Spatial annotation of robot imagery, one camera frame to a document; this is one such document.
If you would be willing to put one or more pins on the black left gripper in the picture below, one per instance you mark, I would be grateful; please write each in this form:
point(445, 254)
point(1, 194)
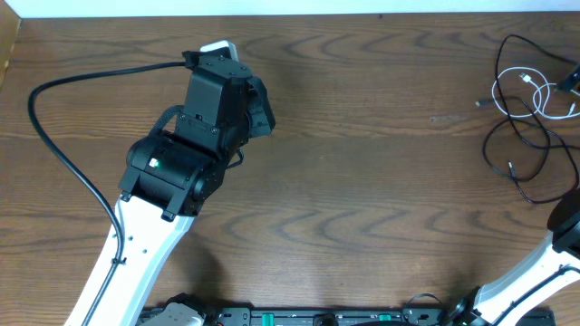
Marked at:
point(261, 111)

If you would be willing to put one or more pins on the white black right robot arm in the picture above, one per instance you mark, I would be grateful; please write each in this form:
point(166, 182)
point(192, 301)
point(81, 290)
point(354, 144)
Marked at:
point(550, 267)

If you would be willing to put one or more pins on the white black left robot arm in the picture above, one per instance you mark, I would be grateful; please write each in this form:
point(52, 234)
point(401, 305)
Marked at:
point(169, 175)

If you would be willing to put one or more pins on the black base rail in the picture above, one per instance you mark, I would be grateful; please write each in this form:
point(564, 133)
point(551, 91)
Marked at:
point(180, 314)

